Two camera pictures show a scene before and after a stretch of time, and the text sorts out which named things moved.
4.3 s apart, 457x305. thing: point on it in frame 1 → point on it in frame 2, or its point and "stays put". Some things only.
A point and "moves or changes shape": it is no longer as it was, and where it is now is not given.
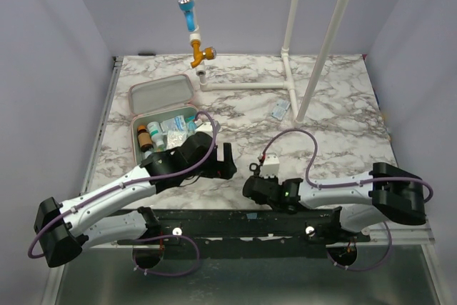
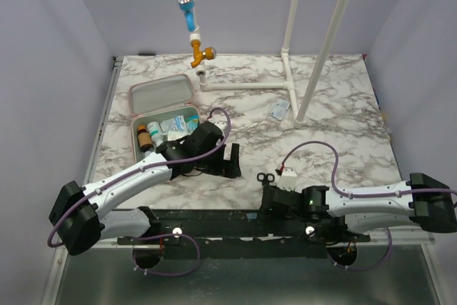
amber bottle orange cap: [144, 138] stays put
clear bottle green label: [154, 129] stays put
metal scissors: [258, 170] moves or changes shape
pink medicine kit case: [163, 113] stays put
